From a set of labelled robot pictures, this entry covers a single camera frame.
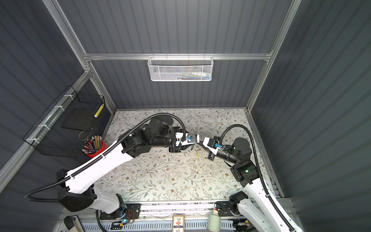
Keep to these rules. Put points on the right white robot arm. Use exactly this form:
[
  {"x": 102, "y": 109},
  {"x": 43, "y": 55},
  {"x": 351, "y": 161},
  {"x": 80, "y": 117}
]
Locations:
[{"x": 255, "y": 201}]

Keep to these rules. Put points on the slotted cable duct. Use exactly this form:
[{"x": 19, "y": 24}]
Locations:
[{"x": 197, "y": 225}]

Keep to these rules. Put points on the red pencil cup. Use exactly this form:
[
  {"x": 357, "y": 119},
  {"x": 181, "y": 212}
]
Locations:
[{"x": 94, "y": 146}]

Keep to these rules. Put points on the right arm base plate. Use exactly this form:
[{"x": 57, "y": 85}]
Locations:
[{"x": 227, "y": 209}]

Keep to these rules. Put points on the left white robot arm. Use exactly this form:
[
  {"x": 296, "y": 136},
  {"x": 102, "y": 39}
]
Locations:
[{"x": 79, "y": 192}]

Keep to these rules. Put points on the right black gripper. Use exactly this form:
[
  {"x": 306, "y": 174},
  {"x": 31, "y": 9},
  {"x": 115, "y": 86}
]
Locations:
[{"x": 211, "y": 157}]

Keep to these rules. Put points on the small card box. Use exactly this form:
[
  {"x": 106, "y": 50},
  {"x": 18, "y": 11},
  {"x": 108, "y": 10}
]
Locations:
[{"x": 178, "y": 223}]

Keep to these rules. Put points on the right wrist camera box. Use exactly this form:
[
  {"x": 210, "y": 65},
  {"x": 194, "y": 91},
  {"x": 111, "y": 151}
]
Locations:
[{"x": 212, "y": 144}]

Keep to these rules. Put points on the black handle tool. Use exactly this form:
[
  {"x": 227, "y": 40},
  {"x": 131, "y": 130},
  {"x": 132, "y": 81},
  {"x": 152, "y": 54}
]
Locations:
[{"x": 73, "y": 224}]

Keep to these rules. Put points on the yellow marker in basket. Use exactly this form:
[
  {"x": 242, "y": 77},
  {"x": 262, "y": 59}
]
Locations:
[{"x": 99, "y": 110}]

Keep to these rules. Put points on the black wire wall basket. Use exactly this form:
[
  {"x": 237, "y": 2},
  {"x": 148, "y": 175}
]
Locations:
[{"x": 63, "y": 131}]

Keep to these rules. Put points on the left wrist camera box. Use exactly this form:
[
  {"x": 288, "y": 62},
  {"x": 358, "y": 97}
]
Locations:
[{"x": 190, "y": 139}]

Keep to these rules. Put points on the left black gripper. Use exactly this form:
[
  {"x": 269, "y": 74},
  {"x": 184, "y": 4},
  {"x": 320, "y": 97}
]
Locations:
[{"x": 172, "y": 149}]

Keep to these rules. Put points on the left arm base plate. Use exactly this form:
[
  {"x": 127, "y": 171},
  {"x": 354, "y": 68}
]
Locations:
[{"x": 131, "y": 212}]

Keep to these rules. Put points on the white mesh wall basket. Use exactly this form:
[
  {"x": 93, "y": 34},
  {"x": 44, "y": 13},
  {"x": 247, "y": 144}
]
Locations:
[{"x": 189, "y": 69}]

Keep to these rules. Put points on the pale green bottle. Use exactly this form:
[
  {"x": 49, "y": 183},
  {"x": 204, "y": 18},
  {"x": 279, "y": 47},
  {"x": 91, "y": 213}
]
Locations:
[{"x": 214, "y": 221}]

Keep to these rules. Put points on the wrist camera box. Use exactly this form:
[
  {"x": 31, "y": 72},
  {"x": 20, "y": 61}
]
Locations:
[
  {"x": 212, "y": 144},
  {"x": 190, "y": 139}
]

